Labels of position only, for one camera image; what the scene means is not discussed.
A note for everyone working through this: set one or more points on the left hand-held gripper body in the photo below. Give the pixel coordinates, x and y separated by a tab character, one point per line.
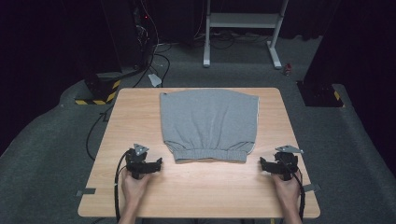
137	161

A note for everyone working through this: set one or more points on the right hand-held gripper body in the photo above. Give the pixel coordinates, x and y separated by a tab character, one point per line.
286	163

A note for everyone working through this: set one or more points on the grey shorts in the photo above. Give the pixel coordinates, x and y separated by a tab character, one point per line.
208	121

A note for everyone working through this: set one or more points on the person's left hand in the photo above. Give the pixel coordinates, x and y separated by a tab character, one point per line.
134	188

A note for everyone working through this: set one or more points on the person's right hand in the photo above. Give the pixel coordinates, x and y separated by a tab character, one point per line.
288	189

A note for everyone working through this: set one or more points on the grey tape strip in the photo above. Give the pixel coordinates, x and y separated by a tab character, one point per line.
85	191
312	187

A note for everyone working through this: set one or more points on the black base with yellow mark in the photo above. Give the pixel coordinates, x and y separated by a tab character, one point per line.
320	95

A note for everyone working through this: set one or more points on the black yellow striped base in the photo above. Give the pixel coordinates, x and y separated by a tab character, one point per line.
99	90

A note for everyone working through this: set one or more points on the grey scrap on floor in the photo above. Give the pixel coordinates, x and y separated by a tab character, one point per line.
154	80

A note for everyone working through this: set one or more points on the small red object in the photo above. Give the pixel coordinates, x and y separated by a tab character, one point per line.
288	69

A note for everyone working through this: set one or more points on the black equipment tower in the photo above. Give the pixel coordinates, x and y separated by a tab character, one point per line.
130	34

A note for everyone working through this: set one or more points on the white metal stand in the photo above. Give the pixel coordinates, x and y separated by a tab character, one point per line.
243	20

